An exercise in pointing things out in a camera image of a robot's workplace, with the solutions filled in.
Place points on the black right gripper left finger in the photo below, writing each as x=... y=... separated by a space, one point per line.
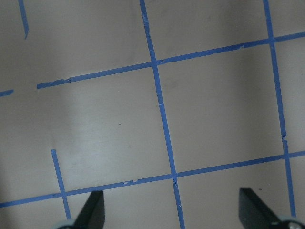
x=92 y=215

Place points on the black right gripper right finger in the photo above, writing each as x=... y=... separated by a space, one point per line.
x=255 y=214

